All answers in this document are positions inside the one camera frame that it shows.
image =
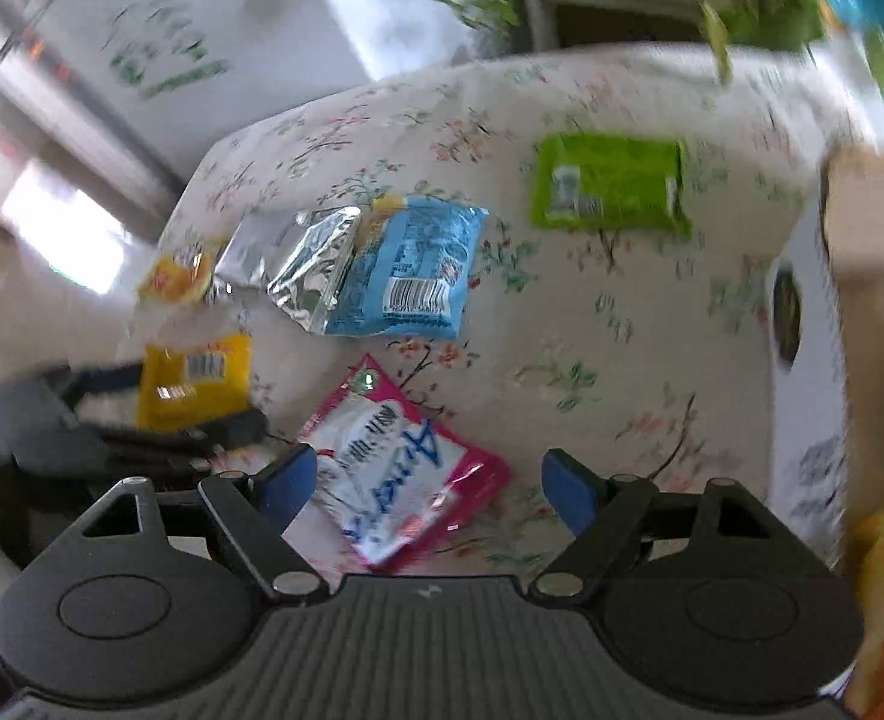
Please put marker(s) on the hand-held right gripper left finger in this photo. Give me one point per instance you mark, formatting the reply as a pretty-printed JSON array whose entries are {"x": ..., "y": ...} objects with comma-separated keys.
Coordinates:
[{"x": 292, "y": 484}]

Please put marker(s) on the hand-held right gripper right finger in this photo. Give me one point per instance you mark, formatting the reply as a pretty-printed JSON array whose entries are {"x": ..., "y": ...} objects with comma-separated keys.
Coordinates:
[{"x": 573, "y": 491}]

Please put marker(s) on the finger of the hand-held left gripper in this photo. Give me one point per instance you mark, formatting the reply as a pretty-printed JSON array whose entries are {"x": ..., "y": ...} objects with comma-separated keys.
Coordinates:
[
  {"x": 224, "y": 427},
  {"x": 105, "y": 379}
]

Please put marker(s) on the large yellow snack packet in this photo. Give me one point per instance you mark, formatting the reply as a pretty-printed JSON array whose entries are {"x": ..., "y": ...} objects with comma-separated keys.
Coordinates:
[{"x": 187, "y": 397}]

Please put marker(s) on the pink white snack packet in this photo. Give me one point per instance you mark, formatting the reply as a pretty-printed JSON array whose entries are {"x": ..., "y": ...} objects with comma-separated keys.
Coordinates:
[{"x": 389, "y": 465}]

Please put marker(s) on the small yellow snack packet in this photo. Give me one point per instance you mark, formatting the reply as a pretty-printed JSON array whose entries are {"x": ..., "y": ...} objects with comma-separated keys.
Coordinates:
[{"x": 172, "y": 277}]

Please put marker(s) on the silver foil snack packet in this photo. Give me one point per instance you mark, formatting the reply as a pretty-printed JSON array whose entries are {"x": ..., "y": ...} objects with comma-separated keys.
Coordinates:
[{"x": 284, "y": 262}]

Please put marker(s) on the blue snack packet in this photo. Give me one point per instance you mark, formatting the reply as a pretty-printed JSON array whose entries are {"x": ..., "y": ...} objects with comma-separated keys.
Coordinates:
[{"x": 412, "y": 262}]

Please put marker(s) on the cardboard box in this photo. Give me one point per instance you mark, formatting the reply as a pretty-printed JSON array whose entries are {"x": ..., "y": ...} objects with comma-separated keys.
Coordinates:
[{"x": 809, "y": 390}]

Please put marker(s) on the green snack packet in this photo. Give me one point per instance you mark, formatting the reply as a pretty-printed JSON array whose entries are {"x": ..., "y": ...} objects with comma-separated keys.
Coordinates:
[{"x": 607, "y": 184}]

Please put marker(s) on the floral tablecloth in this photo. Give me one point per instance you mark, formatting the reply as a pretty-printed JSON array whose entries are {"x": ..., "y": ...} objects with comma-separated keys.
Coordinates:
[{"x": 599, "y": 330}]

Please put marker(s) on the white refrigerator with tree print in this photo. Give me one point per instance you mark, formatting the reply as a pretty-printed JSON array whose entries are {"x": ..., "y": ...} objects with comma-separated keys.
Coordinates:
[{"x": 262, "y": 37}]

